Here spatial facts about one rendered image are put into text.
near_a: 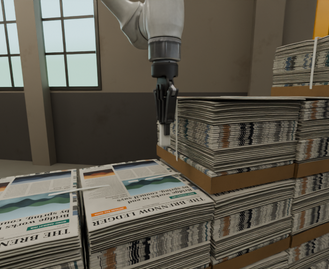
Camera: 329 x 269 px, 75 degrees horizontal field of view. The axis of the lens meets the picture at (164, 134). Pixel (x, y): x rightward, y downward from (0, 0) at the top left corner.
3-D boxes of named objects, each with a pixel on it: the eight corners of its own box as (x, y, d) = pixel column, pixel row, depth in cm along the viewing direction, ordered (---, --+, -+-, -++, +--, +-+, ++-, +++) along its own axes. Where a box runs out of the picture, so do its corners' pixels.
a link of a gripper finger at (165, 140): (169, 122, 63) (170, 123, 63) (169, 145, 65) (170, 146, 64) (159, 123, 62) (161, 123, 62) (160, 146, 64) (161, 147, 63)
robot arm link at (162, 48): (172, 45, 64) (172, 66, 65) (143, 43, 61) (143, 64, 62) (187, 38, 56) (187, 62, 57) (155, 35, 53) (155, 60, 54)
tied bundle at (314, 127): (216, 149, 96) (218, 97, 92) (265, 144, 107) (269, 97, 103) (295, 181, 62) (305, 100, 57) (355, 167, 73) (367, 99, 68)
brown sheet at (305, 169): (217, 148, 96) (218, 139, 95) (265, 142, 107) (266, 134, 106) (297, 178, 62) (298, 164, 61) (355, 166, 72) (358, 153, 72)
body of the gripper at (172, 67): (183, 61, 57) (183, 96, 59) (170, 65, 65) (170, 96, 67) (157, 60, 54) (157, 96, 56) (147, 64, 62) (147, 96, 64)
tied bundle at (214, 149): (155, 156, 86) (155, 97, 82) (216, 149, 97) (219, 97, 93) (209, 197, 52) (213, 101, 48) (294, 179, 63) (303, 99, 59)
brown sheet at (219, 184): (156, 154, 86) (156, 144, 85) (216, 148, 97) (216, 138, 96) (210, 195, 52) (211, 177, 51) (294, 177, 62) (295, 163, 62)
